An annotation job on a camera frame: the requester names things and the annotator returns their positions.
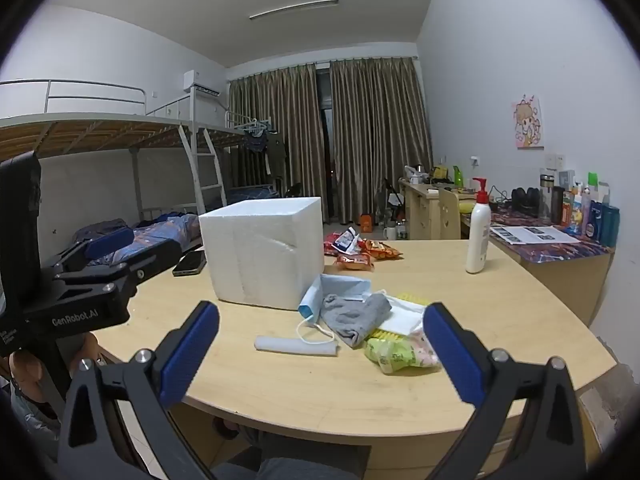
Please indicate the white air conditioner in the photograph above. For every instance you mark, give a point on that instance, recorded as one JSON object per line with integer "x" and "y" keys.
{"x": 202, "y": 82}

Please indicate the green yellow snack packet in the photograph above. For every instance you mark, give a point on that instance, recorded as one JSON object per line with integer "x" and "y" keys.
{"x": 395, "y": 355}

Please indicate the white metal bunk bed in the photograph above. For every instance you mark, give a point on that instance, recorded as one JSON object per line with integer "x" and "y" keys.
{"x": 220, "y": 132}
{"x": 100, "y": 127}

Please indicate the yellow foam net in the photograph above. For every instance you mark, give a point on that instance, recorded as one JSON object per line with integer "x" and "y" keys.
{"x": 385, "y": 334}

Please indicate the white foam box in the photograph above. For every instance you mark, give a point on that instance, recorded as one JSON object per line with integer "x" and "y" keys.
{"x": 260, "y": 255}

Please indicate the light wooden desk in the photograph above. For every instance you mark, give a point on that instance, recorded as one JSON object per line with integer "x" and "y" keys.
{"x": 422, "y": 210}

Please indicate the white jug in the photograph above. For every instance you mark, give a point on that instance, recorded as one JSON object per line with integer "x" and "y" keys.
{"x": 390, "y": 233}

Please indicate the black smartphone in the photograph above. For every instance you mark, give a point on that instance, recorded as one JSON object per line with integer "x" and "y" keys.
{"x": 190, "y": 263}

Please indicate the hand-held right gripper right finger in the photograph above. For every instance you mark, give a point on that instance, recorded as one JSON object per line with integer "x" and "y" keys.
{"x": 450, "y": 355}

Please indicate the white pump bottle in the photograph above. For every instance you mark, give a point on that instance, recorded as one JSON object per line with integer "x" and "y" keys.
{"x": 478, "y": 240}

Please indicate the ceiling tube light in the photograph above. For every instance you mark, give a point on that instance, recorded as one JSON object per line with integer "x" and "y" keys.
{"x": 295, "y": 8}

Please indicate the pink cartoon wall poster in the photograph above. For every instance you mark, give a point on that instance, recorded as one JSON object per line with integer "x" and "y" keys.
{"x": 527, "y": 122}

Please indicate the grey sock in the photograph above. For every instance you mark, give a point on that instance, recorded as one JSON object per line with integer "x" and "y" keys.
{"x": 350, "y": 317}

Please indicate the black metal stand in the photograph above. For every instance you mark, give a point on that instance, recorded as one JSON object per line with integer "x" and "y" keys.
{"x": 392, "y": 197}

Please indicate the person's left forearm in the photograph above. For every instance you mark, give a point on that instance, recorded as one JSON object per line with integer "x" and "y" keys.
{"x": 35, "y": 430}

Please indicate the orange red snack packet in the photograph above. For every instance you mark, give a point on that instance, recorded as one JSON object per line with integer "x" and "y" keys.
{"x": 382, "y": 249}

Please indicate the white wall switch panel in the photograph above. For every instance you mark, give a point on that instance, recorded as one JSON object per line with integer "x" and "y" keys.
{"x": 553, "y": 161}

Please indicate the yellow box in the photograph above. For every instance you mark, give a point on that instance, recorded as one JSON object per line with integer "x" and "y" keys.
{"x": 440, "y": 172}

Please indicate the wooden smiley chair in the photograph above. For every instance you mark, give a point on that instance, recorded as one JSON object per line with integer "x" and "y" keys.
{"x": 450, "y": 215}

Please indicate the printed paper sheet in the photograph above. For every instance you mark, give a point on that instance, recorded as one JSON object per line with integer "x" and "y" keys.
{"x": 535, "y": 235}

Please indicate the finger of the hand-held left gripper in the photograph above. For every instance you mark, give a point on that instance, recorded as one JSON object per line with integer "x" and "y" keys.
{"x": 150, "y": 260}
{"x": 107, "y": 242}

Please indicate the dark green hanging shirt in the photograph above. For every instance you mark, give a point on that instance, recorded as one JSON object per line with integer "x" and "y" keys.
{"x": 276, "y": 155}

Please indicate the green plastic bottle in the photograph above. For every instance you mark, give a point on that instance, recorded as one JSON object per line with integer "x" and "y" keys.
{"x": 457, "y": 175}

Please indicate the desk with patterned cloth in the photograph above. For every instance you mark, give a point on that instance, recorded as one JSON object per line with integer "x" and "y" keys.
{"x": 550, "y": 270}

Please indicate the brown curtain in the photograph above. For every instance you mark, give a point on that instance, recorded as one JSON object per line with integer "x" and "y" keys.
{"x": 380, "y": 135}
{"x": 280, "y": 135}

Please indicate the white red snack packet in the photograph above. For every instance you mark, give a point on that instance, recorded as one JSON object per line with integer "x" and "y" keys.
{"x": 346, "y": 241}

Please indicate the blue orange quilt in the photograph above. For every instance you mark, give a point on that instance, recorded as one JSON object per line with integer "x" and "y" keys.
{"x": 165, "y": 227}

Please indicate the blue plaid bedding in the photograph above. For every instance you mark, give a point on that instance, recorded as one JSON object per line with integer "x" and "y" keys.
{"x": 252, "y": 191}

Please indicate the row of toiletry bottles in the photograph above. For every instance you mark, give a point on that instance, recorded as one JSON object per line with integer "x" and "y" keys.
{"x": 590, "y": 215}

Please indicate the dark blue hanging garment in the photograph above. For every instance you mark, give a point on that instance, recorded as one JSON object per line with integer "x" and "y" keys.
{"x": 255, "y": 142}

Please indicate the orange box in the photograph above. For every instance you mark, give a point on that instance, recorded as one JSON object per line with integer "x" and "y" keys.
{"x": 365, "y": 224}

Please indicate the blue face mask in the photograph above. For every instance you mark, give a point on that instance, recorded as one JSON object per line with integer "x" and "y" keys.
{"x": 345, "y": 285}

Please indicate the black headphones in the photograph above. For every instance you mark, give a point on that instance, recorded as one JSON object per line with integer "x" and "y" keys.
{"x": 525, "y": 199}

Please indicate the person's left hand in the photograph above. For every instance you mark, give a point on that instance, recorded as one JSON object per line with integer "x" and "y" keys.
{"x": 27, "y": 375}

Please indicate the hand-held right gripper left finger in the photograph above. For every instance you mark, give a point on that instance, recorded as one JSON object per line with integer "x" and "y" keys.
{"x": 190, "y": 350}

